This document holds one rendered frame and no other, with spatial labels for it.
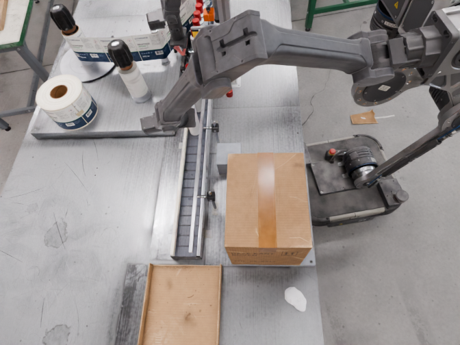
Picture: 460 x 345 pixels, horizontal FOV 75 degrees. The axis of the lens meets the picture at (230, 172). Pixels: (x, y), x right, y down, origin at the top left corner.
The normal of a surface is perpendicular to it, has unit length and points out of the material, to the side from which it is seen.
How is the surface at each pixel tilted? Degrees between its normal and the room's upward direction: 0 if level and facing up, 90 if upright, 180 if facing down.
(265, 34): 42
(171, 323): 0
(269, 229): 0
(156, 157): 0
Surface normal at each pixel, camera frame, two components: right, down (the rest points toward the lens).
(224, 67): -0.55, 0.09
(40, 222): -0.08, -0.45
